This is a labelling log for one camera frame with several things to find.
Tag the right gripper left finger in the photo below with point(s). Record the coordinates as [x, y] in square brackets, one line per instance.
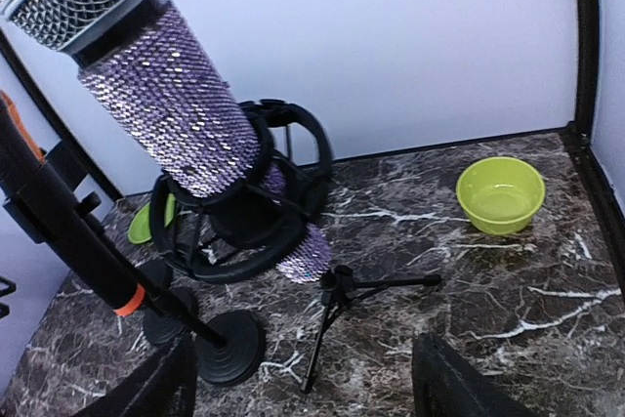
[163, 385]

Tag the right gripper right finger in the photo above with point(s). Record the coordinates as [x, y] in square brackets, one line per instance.
[446, 384]

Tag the black round-base stand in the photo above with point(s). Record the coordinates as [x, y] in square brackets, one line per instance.
[160, 329]
[228, 349]

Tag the black tripod shock-mount stand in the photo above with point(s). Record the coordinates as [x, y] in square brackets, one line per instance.
[263, 222]

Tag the black microphone orange base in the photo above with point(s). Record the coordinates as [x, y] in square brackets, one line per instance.
[46, 208]

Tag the purple glitter microphone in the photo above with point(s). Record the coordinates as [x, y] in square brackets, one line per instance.
[141, 61]

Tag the lime green plate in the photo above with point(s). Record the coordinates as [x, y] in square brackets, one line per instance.
[139, 230]

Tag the lime green bowl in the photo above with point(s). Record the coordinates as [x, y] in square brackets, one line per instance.
[500, 195]

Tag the black left frame post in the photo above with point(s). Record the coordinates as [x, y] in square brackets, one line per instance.
[18, 68]

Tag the black frame post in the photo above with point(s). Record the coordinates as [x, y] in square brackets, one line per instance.
[18, 68]
[578, 133]

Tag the black right frame post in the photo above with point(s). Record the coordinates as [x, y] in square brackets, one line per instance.
[578, 133]

